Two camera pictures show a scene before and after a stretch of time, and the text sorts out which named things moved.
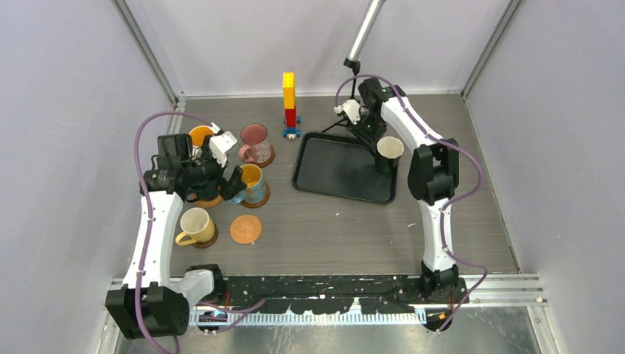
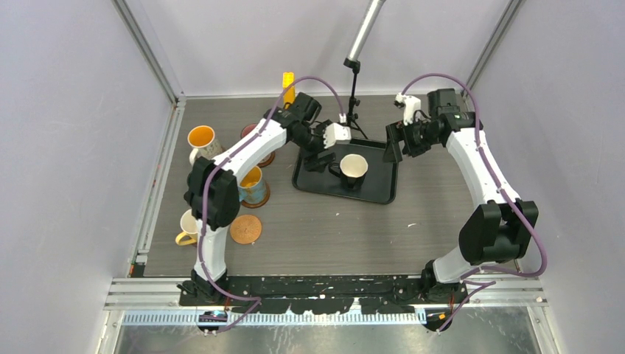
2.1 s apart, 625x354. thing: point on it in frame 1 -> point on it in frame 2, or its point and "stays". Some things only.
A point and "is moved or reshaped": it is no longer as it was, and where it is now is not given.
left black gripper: [228, 188] -> [314, 163]
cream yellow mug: [197, 224] stays
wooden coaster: [251, 205] stays
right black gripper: [370, 139] -> [396, 133]
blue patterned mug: [255, 191] stays
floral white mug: [197, 134] stays
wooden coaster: [268, 162] stays
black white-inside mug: [388, 150] is moved or reshaped
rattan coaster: [245, 228] stays
